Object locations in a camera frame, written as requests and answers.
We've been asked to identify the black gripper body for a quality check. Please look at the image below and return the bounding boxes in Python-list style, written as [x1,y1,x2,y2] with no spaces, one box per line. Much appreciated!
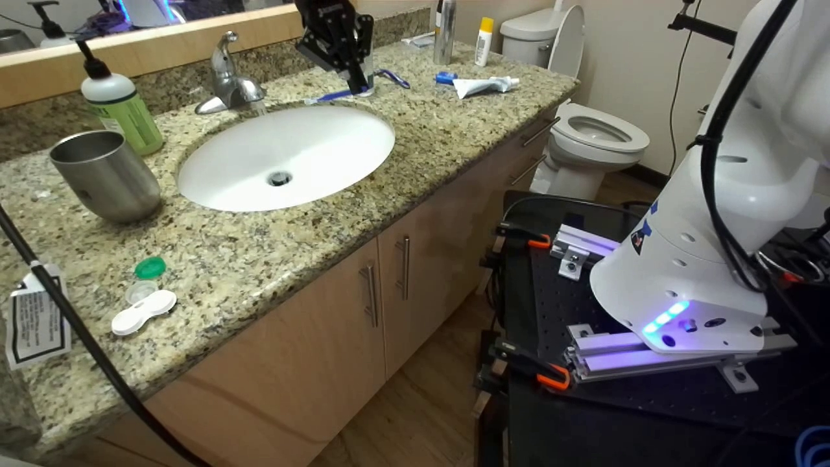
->
[292,0,375,68]

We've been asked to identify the blue toothbrush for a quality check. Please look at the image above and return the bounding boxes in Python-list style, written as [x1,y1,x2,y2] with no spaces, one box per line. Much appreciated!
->
[310,78,383,107]

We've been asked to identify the chrome sink faucet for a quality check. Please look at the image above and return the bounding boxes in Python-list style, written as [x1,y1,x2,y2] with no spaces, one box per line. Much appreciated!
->
[191,29,270,116]

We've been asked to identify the dark blue curved thin object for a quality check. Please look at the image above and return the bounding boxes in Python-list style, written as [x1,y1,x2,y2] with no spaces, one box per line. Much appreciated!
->
[370,65,412,91]

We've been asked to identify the white oval sink basin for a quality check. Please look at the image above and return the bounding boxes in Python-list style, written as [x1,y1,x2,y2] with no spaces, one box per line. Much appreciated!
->
[174,101,399,216]

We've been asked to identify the white toothpaste tube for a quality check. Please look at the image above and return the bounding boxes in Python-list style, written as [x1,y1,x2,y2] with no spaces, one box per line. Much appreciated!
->
[451,72,524,101]

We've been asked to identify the white bottle yellow cap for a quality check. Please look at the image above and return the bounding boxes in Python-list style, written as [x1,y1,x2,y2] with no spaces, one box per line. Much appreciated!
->
[471,15,497,70]

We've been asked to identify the wood framed mirror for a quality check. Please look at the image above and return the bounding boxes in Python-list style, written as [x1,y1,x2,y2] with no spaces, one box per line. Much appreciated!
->
[0,0,306,112]

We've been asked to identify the green soap pump bottle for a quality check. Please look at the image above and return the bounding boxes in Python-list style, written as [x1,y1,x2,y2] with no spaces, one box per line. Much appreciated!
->
[71,35,169,160]

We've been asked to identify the orange black clamp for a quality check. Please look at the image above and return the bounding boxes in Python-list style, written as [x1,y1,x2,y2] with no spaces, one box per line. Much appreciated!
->
[494,221,555,257]
[489,338,575,393]

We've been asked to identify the white toilet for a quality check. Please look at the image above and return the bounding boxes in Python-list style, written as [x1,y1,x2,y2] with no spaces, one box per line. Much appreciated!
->
[497,3,652,203]

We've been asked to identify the stainless steel cup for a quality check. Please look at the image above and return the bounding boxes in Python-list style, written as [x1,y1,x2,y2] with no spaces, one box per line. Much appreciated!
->
[47,127,165,226]

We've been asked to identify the green capped small container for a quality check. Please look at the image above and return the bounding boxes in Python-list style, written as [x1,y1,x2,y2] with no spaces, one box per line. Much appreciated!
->
[121,253,169,305]

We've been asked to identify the wooden vanity cabinet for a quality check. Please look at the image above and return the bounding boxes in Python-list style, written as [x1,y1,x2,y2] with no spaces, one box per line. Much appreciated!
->
[48,112,578,467]

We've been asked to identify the white contact lens case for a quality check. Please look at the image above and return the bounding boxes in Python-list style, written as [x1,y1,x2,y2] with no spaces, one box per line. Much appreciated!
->
[108,288,180,340]

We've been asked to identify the aluminium robot mounting rails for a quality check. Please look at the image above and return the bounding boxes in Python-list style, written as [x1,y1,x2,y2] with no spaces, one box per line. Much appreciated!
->
[553,221,799,396]

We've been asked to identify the black robot table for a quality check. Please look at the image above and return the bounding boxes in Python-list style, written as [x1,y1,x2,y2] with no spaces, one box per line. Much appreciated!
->
[476,190,830,467]

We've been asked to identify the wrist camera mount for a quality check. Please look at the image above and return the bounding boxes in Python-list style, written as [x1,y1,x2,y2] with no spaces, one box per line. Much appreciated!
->
[346,8,379,55]

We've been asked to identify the metal cabinet door handle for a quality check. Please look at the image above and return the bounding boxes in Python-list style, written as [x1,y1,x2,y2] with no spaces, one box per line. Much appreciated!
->
[394,234,414,304]
[358,260,383,330]

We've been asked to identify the black wall bracket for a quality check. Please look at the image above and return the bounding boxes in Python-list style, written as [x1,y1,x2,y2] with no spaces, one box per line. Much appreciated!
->
[665,0,744,46]

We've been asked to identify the black power cable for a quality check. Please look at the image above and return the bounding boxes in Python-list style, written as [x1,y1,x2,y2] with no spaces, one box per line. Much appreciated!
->
[0,205,215,467]

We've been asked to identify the white cable tag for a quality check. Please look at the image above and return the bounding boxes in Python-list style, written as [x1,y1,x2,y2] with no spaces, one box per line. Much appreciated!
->
[3,268,71,374]

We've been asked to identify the blue cable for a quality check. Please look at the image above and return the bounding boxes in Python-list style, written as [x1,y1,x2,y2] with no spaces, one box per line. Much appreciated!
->
[791,419,830,467]

